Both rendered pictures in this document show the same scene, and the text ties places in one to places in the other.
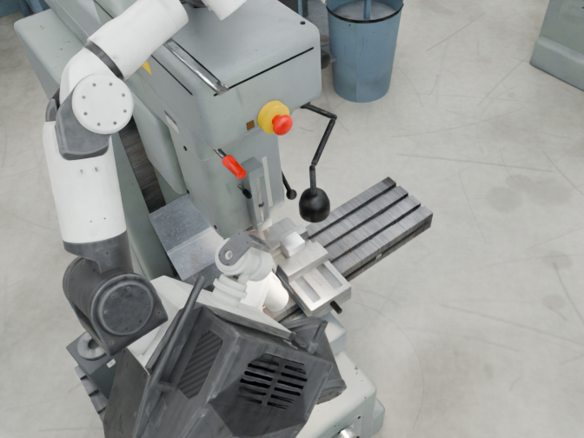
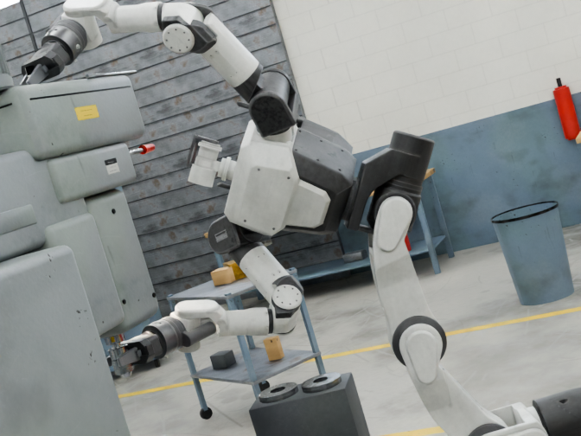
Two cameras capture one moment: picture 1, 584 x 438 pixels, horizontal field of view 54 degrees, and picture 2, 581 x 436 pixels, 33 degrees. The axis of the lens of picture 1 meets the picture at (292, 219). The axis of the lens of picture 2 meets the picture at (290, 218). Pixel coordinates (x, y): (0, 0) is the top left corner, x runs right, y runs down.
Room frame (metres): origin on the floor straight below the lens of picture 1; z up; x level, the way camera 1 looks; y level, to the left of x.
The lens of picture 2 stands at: (1.98, 2.27, 1.65)
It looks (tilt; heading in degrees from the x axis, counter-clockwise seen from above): 5 degrees down; 234
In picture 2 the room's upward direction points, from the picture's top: 16 degrees counter-clockwise
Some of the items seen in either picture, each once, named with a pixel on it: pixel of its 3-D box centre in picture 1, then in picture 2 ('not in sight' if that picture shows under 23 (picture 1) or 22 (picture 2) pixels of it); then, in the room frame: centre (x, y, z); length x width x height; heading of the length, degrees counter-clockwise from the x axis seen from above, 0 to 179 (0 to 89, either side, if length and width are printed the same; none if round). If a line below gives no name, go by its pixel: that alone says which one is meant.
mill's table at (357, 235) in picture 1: (269, 290); not in sight; (1.05, 0.10, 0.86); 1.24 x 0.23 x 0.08; 122
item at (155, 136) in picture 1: (191, 122); (43, 286); (1.19, 0.24, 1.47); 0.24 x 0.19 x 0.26; 122
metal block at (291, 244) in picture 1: (293, 247); not in sight; (1.11, 0.01, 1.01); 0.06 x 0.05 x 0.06; 119
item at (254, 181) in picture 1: (256, 195); not in sight; (0.93, 0.08, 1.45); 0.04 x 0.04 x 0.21; 32
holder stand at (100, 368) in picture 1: (121, 348); (311, 427); (0.81, 0.52, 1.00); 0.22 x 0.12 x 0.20; 132
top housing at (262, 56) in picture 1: (202, 36); (44, 126); (1.04, 0.14, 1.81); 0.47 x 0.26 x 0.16; 32
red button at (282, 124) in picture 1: (281, 123); not in sight; (0.81, 0.00, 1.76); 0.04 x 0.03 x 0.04; 122
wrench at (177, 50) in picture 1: (185, 57); (108, 74); (0.84, 0.15, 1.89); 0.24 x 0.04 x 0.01; 32
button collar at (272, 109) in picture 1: (273, 116); not in sight; (0.83, 0.01, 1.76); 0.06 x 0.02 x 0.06; 122
